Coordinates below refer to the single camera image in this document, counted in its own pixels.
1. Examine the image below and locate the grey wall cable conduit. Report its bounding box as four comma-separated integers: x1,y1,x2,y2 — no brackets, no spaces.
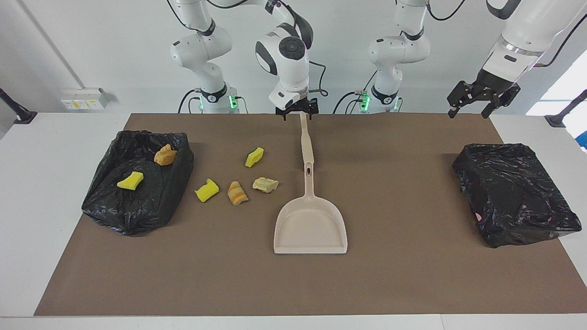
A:
17,0,88,90

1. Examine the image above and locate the yellow sponge piece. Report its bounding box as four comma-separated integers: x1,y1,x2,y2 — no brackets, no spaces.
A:
116,171,144,191
194,178,220,203

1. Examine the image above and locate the yellow and green sponge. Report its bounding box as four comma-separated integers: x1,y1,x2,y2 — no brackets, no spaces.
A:
245,147,265,168

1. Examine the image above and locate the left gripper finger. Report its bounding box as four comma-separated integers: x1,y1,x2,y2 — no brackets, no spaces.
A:
447,81,474,119
481,85,521,119

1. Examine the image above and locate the striped toy croissant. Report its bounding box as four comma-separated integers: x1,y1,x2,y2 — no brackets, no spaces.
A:
227,181,249,206

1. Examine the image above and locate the brown table mat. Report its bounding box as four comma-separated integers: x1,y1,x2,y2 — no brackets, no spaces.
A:
34,113,587,317

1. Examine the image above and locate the brown toy bread roll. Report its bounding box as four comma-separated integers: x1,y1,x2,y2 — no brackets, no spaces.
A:
154,143,178,166

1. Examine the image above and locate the beige plastic dustpan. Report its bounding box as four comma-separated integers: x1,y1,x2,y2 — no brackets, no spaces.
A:
274,162,348,255

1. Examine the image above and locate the beige brush with black bristles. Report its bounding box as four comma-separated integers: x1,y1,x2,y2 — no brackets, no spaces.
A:
299,113,315,165

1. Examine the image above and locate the white wall socket box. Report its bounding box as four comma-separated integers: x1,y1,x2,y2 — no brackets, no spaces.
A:
61,88,111,110

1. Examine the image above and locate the black pole stand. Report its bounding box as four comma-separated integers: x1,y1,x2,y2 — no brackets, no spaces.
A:
545,89,587,128
0,88,38,125

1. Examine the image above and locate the black-bagged trash bin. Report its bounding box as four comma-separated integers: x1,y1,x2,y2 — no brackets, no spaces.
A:
81,130,195,237
452,143,582,248

